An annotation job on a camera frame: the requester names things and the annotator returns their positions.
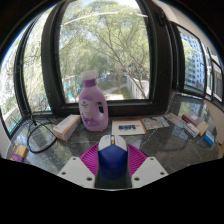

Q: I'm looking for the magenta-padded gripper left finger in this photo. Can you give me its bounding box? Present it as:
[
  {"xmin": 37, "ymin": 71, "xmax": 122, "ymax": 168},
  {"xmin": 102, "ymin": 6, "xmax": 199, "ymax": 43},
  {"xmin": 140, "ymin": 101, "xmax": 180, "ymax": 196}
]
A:
[{"xmin": 57, "ymin": 143, "xmax": 100, "ymax": 189}]

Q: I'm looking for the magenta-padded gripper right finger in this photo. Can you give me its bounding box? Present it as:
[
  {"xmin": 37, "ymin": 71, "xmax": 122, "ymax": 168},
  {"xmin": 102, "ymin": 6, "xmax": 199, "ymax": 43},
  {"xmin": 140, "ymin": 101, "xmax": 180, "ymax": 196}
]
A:
[{"xmin": 127, "ymin": 143, "xmax": 169, "ymax": 189}]

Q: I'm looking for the blue and white computer mouse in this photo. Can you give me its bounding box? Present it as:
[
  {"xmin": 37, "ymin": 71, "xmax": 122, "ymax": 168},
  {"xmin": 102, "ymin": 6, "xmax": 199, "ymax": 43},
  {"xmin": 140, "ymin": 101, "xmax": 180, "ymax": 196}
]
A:
[{"xmin": 97, "ymin": 134, "xmax": 129, "ymax": 181}]

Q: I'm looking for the orange and white carton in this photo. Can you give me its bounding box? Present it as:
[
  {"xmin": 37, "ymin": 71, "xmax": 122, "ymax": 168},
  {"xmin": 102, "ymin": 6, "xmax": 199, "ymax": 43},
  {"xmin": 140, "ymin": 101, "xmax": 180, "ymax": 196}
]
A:
[{"xmin": 52, "ymin": 114, "xmax": 82, "ymax": 142}]

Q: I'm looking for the white framed photo card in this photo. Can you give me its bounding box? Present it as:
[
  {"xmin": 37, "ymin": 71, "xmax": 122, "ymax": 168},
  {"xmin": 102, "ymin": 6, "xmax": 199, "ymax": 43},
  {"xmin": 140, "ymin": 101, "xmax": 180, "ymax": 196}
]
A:
[{"xmin": 110, "ymin": 119, "xmax": 147, "ymax": 137}]

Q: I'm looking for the colourful printed leaflet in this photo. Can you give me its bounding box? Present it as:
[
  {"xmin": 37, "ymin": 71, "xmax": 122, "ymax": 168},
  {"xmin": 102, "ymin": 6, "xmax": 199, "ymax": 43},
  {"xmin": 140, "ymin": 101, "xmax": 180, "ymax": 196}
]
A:
[{"xmin": 140, "ymin": 115, "xmax": 171, "ymax": 131}]

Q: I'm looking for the long printed leaflet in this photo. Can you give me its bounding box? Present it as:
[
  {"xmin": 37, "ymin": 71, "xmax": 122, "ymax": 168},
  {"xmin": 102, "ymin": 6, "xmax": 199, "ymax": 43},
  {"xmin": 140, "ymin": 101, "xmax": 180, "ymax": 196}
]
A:
[{"xmin": 164, "ymin": 112, "xmax": 188, "ymax": 130}]

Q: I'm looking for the small white box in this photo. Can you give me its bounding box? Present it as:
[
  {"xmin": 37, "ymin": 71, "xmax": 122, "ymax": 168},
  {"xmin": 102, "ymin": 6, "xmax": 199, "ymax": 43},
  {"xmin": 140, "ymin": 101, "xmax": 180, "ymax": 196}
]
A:
[{"xmin": 184, "ymin": 122, "xmax": 201, "ymax": 139}]

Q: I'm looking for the yellow and purple book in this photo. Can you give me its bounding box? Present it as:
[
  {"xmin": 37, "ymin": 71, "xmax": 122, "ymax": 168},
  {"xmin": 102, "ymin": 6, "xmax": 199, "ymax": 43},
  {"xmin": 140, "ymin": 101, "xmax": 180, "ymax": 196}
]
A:
[{"xmin": 9, "ymin": 142, "xmax": 29, "ymax": 163}]

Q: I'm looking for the purple detergent bottle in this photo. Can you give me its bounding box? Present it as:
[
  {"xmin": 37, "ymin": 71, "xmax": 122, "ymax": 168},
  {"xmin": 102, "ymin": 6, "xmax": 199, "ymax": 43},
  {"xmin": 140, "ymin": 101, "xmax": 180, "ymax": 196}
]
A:
[{"xmin": 78, "ymin": 70, "xmax": 110, "ymax": 132}]

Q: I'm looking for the small blue box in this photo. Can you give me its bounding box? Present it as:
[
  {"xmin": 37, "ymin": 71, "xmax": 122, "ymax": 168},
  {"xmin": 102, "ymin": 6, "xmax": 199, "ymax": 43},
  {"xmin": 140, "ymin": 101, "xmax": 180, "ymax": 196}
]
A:
[{"xmin": 203, "ymin": 129, "xmax": 216, "ymax": 147}]

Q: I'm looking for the black wire rack stand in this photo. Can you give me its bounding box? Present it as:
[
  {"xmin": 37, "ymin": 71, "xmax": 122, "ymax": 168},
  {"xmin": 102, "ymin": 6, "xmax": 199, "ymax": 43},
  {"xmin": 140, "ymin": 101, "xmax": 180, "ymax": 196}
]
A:
[{"xmin": 25, "ymin": 113, "xmax": 58, "ymax": 154}]

